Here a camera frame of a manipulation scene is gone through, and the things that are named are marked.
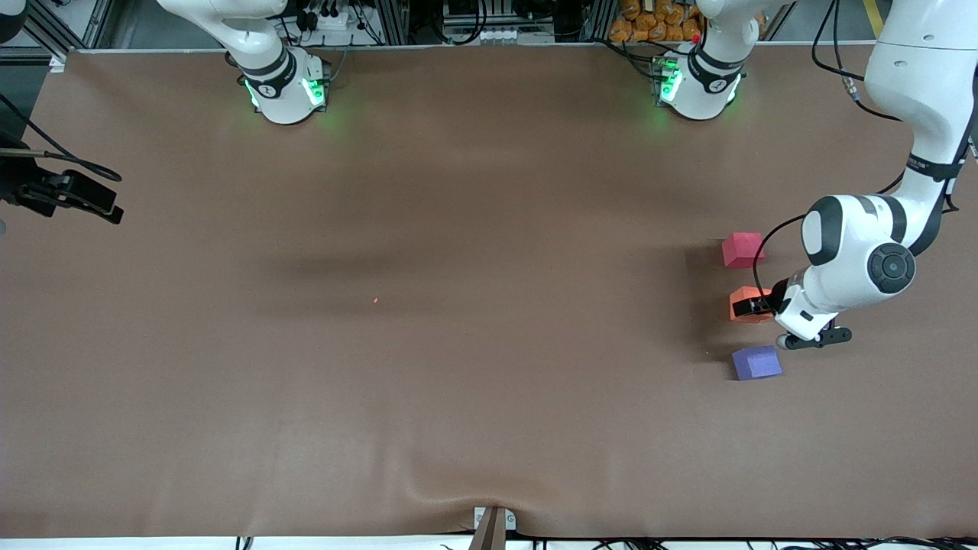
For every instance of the white metal clamp bracket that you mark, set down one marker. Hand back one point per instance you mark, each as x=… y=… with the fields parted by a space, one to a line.
x=510 y=521

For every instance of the purple foam cube block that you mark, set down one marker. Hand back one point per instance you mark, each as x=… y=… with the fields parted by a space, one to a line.
x=756 y=363

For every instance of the orange foam cube block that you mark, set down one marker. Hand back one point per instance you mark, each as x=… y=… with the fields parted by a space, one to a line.
x=745 y=292

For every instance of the brown table mat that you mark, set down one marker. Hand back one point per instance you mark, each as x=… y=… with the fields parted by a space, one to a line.
x=489 y=420

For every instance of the orange snack bags pile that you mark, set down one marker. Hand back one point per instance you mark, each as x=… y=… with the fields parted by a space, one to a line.
x=657 y=19

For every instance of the aluminium frame post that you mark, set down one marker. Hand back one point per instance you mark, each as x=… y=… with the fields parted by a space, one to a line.
x=393 y=19
x=600 y=19

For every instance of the white power strip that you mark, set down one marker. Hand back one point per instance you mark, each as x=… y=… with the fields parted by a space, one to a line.
x=328 y=21

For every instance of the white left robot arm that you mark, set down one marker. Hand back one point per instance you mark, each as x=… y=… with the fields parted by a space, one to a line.
x=848 y=260

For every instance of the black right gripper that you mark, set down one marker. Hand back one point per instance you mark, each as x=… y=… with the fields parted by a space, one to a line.
x=23 y=186

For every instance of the aluminium corner frame rail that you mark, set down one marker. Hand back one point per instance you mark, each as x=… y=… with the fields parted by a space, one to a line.
x=57 y=63

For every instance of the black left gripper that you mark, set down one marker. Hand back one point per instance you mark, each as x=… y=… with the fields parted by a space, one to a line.
x=778 y=294

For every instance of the red foam cube block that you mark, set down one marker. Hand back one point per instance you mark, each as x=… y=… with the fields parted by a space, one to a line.
x=739 y=252

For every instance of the white terminal strip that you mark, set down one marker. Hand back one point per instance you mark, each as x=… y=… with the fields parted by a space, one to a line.
x=500 y=35

